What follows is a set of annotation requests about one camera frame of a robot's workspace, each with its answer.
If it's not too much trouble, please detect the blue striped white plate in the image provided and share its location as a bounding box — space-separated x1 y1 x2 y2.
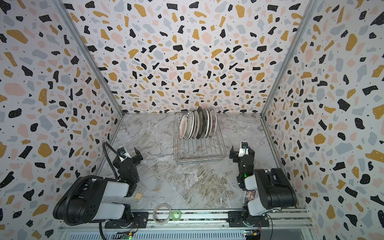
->
187 110 196 140

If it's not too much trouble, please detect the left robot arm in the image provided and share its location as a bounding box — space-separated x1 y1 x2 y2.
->
53 147 143 227

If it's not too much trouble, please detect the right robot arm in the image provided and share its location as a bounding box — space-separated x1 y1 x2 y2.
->
228 142 297 227

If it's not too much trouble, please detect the small wooden block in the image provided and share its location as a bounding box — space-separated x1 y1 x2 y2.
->
135 193 143 200

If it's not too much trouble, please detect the colourful card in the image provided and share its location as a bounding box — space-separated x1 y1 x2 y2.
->
244 190 258 203

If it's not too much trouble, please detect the watermelon blue rim plate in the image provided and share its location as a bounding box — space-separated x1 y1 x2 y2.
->
209 109 212 138

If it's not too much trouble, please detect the green rim rear plate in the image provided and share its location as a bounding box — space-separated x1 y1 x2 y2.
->
210 109 217 137

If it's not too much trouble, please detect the green rim eat plate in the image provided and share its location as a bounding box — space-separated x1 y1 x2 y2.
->
204 109 210 138

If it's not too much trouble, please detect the orange sunburst plate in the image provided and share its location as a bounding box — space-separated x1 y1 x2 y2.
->
179 114 188 140
192 110 200 139

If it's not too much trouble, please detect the orange sunburst plate front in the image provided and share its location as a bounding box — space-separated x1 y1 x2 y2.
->
179 114 188 140

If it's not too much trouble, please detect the clear tape roll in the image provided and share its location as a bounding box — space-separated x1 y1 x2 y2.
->
152 204 172 226

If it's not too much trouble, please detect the green tape roll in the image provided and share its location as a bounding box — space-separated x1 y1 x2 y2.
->
171 210 182 221

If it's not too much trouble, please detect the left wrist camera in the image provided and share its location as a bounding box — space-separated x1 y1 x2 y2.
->
124 152 132 159

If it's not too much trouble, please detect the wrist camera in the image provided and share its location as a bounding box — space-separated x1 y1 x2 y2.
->
124 152 132 159
238 142 249 158

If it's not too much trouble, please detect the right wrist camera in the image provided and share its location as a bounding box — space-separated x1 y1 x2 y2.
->
238 142 249 158

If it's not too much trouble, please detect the wire dish rack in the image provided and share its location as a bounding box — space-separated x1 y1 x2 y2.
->
173 112 226 165

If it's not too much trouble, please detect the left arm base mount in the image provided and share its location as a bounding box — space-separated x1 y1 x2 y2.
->
105 212 149 231

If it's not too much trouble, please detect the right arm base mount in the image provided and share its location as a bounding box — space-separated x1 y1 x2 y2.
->
227 211 270 228

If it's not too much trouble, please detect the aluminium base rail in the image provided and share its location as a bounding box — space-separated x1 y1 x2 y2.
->
57 208 317 240

